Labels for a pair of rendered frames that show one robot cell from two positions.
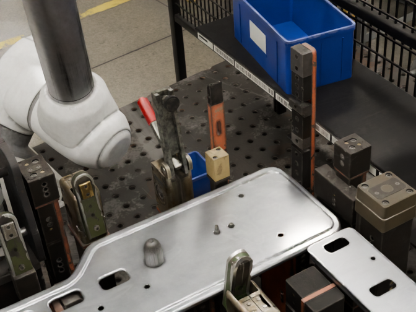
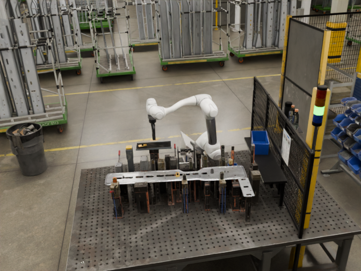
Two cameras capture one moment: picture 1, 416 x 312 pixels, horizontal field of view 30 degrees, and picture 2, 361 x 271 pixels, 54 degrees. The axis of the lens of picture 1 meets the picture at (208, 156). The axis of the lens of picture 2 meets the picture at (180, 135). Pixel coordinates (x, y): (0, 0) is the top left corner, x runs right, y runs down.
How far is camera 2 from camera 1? 227 cm
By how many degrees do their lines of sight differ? 24
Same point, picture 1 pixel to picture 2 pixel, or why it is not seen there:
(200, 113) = (245, 157)
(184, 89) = (244, 151)
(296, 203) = (241, 171)
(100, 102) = (216, 145)
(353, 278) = (242, 184)
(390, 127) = (267, 164)
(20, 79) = (204, 138)
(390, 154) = (262, 169)
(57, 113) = (208, 145)
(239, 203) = (231, 169)
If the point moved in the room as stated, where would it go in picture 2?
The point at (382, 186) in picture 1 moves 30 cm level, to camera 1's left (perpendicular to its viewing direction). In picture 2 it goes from (255, 172) to (225, 165)
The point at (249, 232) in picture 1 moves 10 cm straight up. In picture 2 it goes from (230, 173) to (230, 164)
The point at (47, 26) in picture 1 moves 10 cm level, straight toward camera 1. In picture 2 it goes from (208, 129) to (207, 133)
